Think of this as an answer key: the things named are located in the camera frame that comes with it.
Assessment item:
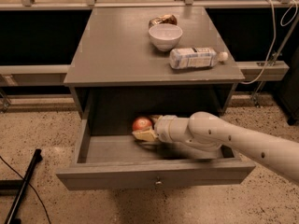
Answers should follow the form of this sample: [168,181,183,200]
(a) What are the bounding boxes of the clear plastic water bottle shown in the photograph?
[169,48,228,69]

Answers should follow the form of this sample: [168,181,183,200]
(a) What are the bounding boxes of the grey cabinet with counter top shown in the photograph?
[64,7,244,115]

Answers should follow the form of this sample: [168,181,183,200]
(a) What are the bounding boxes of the red apple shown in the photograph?
[132,117,152,131]

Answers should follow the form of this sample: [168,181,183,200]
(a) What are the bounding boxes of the open grey top drawer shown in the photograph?
[56,87,256,191]

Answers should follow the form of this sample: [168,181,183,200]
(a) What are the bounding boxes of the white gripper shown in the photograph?
[133,115,191,143]

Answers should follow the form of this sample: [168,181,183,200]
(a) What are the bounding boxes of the black metal floor stand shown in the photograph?
[0,149,42,224]

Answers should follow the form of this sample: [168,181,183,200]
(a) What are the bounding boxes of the thin black floor cable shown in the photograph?
[0,155,53,224]

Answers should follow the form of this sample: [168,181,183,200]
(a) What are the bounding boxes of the grey metal railing frame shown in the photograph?
[0,0,299,114]

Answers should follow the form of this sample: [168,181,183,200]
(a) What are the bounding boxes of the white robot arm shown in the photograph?
[132,111,299,183]

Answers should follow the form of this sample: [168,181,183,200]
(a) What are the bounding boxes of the white ceramic bowl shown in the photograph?
[149,23,183,51]

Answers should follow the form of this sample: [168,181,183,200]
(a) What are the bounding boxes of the brown crinkled snack bag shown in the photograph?
[149,14,178,28]

